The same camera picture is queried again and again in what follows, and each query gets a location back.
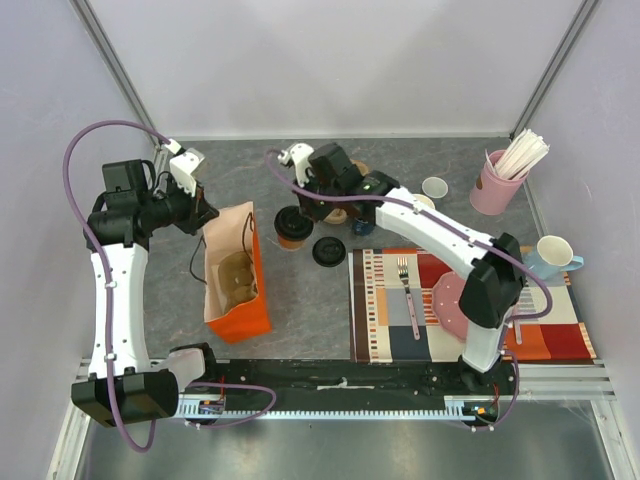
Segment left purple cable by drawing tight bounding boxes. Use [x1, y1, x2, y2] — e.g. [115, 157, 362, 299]
[61, 119, 277, 454]

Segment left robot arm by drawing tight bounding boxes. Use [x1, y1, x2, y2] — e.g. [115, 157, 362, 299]
[71, 150, 220, 427]

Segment purple cable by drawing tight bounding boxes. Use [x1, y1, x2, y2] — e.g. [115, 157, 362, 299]
[263, 148, 554, 432]
[61, 119, 277, 454]

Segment pink dotted plate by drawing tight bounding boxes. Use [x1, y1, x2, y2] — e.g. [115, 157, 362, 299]
[432, 272, 469, 342]

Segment cardboard cup carrier stack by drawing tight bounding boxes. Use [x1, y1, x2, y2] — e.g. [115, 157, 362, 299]
[323, 159, 370, 225]

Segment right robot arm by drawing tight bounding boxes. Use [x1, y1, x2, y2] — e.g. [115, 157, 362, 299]
[278, 143, 525, 394]

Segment single brown paper cup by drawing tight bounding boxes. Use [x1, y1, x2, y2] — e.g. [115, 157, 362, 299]
[278, 235, 306, 251]

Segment fork with pink handle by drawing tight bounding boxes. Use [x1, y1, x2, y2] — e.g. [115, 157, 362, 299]
[397, 257, 421, 341]

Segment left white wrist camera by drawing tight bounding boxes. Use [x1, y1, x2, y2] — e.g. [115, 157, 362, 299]
[165, 139, 205, 197]

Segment orange paper bag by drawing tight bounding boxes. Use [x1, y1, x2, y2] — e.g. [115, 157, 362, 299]
[202, 202, 271, 343]

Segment light blue mug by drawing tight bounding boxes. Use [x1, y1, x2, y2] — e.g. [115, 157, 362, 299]
[523, 235, 584, 281]

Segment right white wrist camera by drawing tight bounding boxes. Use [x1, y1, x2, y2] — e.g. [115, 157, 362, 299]
[277, 143, 314, 187]

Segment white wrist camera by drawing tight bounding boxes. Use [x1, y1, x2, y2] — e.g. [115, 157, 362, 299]
[165, 139, 205, 197]
[277, 143, 314, 187]

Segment grey slotted cable duct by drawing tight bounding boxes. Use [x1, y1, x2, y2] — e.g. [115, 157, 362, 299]
[174, 395, 497, 424]

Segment pink straw holder cup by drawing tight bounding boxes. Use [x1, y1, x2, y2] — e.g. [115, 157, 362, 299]
[469, 150, 526, 216]

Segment patterned colourful placemat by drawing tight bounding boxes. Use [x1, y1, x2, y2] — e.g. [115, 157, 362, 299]
[348, 248, 597, 363]

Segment black plastic coffee lid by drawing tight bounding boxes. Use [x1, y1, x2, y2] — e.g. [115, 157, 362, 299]
[274, 206, 314, 241]

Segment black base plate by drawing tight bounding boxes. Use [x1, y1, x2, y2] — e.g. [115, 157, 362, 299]
[200, 359, 516, 410]

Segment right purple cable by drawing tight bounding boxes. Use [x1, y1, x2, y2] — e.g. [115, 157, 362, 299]
[263, 148, 554, 432]

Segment dark blue ceramic mug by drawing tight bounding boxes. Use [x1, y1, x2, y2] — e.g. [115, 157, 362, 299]
[352, 218, 375, 237]

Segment stack of brown paper cups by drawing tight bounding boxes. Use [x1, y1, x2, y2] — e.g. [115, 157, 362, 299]
[413, 194, 436, 210]

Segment bundle of white straws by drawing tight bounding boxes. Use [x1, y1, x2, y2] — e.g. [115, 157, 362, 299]
[493, 129, 550, 180]

